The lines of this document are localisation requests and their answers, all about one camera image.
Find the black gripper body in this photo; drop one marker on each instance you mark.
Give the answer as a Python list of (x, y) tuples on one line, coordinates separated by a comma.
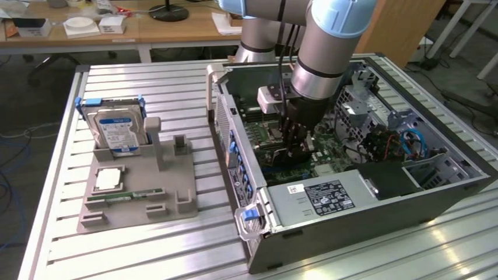
[(308, 112)]

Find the black NVIDIA graphics card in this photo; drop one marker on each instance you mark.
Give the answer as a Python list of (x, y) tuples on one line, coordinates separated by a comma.
[(282, 157)]

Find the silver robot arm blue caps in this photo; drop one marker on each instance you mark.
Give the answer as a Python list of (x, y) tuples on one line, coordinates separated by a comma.
[(330, 43)]

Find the CPU socket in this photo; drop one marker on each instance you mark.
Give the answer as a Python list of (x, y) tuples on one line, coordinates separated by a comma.
[(274, 132)]

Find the installed RAM stick with labels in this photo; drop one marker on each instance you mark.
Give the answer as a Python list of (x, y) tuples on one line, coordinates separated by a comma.
[(272, 148)]

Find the green motherboard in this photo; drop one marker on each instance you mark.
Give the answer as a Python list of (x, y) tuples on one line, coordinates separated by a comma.
[(330, 151)]

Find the metal disk bay cage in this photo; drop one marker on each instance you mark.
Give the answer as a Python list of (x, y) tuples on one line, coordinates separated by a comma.
[(362, 108)]

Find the grey power supply unit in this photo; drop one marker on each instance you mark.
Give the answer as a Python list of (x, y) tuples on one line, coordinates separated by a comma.
[(283, 204)]

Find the blue case release latch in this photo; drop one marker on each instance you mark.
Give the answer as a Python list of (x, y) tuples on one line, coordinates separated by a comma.
[(248, 216)]

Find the dark grey open PC case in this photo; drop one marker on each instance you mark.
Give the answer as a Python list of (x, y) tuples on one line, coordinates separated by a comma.
[(350, 233)]

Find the black power adapter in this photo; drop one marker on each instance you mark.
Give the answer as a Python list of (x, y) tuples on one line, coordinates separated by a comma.
[(430, 64)]

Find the white paper stack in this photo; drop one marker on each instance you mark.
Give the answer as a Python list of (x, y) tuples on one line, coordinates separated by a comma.
[(226, 26)]

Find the wooden cabinet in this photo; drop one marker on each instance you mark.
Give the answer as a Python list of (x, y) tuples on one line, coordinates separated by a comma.
[(404, 29)]

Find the small metal disk bay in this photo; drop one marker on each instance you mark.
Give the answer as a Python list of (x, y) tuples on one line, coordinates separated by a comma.
[(447, 166)]

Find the wooden desk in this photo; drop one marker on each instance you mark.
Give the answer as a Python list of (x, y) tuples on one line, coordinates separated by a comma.
[(175, 29)]

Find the hard disk in blue caddy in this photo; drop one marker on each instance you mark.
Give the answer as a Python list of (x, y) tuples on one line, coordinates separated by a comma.
[(115, 131)]

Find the green RAM stick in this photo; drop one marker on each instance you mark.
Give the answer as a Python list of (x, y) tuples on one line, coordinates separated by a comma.
[(124, 195)]

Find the grey plastic parts rack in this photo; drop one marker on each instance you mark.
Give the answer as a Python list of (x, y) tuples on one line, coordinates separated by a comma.
[(132, 210)]

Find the silver CPU chip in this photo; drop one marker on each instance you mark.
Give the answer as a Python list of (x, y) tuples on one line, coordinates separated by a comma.
[(108, 179)]

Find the black lamp base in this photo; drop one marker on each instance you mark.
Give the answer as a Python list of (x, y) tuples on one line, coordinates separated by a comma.
[(168, 14)]

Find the small white carton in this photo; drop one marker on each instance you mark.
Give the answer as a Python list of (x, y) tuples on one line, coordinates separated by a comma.
[(112, 25)]

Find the white round dish on box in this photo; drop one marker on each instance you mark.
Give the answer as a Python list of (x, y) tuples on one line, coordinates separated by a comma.
[(81, 27)]

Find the grey cup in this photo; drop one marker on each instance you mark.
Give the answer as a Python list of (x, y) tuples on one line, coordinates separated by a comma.
[(57, 3)]

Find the white box with dark lid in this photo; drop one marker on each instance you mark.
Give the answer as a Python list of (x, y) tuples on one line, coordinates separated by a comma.
[(32, 30)]

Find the orange packet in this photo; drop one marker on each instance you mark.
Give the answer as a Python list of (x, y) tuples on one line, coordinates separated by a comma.
[(9, 30)]

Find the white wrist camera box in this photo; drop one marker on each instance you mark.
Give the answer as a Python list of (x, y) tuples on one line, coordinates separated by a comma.
[(270, 100)]

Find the white table frame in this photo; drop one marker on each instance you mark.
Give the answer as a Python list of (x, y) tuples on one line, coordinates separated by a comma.
[(447, 30)]

